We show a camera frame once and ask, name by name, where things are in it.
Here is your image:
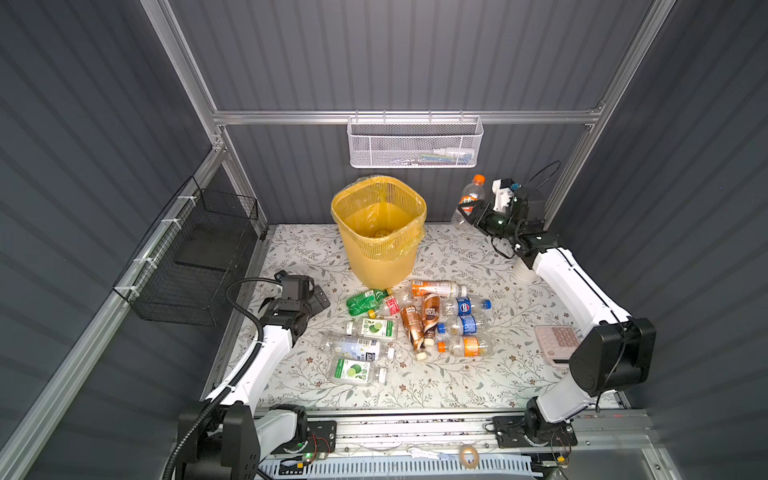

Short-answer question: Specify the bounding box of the orange white label bottle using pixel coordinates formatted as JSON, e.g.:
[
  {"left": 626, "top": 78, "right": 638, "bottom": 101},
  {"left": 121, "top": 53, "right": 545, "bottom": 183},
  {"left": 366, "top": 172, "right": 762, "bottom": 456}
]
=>
[{"left": 411, "top": 279, "right": 468, "bottom": 298}]

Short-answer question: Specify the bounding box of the small orange soda bottle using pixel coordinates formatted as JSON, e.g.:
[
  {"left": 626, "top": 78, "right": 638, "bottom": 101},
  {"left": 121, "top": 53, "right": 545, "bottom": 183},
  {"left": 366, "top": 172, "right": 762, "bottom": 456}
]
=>
[{"left": 451, "top": 174, "right": 486, "bottom": 229}]

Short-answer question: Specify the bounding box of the brown coffee bottle left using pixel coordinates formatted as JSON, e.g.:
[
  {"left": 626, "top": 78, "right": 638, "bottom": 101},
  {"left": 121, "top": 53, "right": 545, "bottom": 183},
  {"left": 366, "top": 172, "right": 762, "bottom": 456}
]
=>
[{"left": 400, "top": 305, "right": 428, "bottom": 361}]

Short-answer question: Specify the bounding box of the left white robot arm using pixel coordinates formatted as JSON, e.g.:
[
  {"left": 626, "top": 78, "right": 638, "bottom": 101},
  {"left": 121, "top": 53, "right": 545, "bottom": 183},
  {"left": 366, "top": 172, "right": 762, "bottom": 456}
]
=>
[{"left": 161, "top": 271, "right": 330, "bottom": 479}]

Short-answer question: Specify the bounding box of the brown coffee bottle right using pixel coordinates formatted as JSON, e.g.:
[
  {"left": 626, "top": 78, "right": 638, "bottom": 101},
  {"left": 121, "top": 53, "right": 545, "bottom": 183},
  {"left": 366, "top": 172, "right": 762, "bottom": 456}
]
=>
[{"left": 421, "top": 293, "right": 441, "bottom": 347}]

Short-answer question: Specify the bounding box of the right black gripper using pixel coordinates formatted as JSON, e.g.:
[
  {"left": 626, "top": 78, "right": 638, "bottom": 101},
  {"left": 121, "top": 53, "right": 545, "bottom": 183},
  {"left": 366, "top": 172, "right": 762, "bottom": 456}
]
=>
[{"left": 457, "top": 202, "right": 518, "bottom": 245}]

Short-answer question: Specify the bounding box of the orange label clear bottle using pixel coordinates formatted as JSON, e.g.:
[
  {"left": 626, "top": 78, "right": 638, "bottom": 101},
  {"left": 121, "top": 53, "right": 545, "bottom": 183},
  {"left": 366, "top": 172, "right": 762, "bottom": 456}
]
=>
[{"left": 436, "top": 335, "right": 494, "bottom": 358}]

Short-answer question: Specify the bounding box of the roll of tape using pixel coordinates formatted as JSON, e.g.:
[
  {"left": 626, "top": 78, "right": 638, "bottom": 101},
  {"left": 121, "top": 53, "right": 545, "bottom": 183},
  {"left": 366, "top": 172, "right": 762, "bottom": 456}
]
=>
[{"left": 458, "top": 444, "right": 480, "bottom": 469}]

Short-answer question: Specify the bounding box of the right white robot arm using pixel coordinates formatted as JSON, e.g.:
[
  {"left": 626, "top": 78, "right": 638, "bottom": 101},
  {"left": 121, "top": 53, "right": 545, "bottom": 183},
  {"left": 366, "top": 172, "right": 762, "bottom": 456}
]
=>
[{"left": 453, "top": 175, "right": 656, "bottom": 446}]

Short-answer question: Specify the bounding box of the white wire mesh basket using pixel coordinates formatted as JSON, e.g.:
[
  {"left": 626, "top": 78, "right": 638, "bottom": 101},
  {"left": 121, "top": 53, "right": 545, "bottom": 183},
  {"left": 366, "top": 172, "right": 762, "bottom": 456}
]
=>
[{"left": 346, "top": 114, "right": 484, "bottom": 169}]

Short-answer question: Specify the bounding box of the clear grey label bottle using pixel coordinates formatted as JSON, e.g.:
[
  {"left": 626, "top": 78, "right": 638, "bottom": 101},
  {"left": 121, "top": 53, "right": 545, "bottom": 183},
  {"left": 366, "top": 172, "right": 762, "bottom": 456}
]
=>
[{"left": 320, "top": 333, "right": 395, "bottom": 362}]

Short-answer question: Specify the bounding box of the green plastic bottle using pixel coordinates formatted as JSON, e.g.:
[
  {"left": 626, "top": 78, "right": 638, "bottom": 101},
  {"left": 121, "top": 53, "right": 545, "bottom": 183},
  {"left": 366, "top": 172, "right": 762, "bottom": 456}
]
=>
[{"left": 346, "top": 289, "right": 390, "bottom": 317}]

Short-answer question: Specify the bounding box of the brown coffee bottle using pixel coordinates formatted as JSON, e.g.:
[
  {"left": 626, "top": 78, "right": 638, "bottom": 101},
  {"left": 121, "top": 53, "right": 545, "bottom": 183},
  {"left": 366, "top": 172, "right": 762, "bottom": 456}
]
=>
[
  {"left": 400, "top": 305, "right": 428, "bottom": 361},
  {"left": 421, "top": 293, "right": 441, "bottom": 347}
]

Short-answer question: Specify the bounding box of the black wire mesh basket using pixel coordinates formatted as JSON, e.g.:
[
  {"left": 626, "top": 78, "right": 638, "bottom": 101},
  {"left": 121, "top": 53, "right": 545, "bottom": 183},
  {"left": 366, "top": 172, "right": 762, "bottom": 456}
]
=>
[{"left": 113, "top": 178, "right": 260, "bottom": 327}]

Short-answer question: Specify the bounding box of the red label clear bottle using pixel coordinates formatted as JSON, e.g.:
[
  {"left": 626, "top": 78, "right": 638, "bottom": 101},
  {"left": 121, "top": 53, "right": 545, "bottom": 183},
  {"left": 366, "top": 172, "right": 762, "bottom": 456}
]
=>
[{"left": 367, "top": 292, "right": 414, "bottom": 319}]

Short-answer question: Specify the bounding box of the green lime label bottle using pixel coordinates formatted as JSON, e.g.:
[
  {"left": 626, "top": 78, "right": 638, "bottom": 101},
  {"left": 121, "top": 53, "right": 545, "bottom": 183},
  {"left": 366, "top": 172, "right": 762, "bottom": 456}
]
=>
[
  {"left": 345, "top": 318, "right": 397, "bottom": 342},
  {"left": 330, "top": 357, "right": 387, "bottom": 386}
]

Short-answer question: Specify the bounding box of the blue label water bottle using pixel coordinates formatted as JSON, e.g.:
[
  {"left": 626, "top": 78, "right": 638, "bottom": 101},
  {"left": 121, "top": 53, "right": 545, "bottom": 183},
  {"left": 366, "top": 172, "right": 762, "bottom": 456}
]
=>
[{"left": 436, "top": 313, "right": 488, "bottom": 336}]

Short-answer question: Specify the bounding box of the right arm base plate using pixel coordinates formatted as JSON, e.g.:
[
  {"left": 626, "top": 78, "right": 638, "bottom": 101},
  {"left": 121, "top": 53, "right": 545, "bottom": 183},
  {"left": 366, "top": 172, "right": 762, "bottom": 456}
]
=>
[{"left": 490, "top": 414, "right": 578, "bottom": 450}]

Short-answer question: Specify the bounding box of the floral table mat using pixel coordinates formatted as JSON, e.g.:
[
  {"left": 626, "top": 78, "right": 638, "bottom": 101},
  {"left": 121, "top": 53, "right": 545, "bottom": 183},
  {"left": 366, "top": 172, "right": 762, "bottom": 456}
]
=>
[{"left": 212, "top": 223, "right": 622, "bottom": 412}]

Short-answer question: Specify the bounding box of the blue label pepsi bottle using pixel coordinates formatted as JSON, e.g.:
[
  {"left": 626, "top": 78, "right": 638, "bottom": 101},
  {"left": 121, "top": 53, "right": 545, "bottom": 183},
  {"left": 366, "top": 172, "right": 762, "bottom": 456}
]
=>
[{"left": 439, "top": 296, "right": 492, "bottom": 317}]

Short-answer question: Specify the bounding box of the yellow slatted waste bin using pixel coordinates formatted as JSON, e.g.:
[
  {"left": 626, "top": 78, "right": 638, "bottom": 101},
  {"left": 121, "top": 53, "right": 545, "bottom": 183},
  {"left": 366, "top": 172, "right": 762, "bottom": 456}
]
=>
[{"left": 331, "top": 175, "right": 427, "bottom": 289}]

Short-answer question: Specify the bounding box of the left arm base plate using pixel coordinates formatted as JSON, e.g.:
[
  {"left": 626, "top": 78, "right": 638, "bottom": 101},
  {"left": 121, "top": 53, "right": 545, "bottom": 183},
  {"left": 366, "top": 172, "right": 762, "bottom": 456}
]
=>
[{"left": 270, "top": 420, "right": 338, "bottom": 456}]

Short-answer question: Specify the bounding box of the white pen holder cup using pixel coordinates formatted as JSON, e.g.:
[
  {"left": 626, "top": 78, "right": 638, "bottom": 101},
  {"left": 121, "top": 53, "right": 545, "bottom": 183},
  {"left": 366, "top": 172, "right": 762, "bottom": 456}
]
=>
[{"left": 511, "top": 259, "right": 539, "bottom": 284}]

